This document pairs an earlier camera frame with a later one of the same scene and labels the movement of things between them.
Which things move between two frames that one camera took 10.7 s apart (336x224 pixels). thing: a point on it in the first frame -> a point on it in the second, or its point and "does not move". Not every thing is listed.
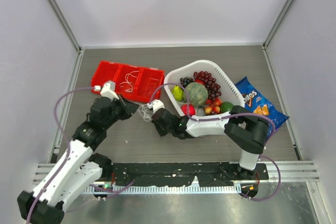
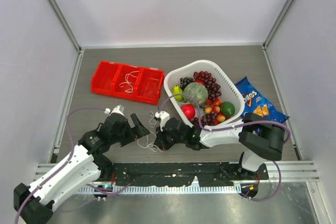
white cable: x=145 y=112 -> x=153 y=122
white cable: x=128 y=83 does not move
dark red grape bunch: x=213 y=88 does not move
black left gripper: x=128 y=107 -> x=141 y=130
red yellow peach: x=212 y=106 does not move
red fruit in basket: x=191 y=109 does not move
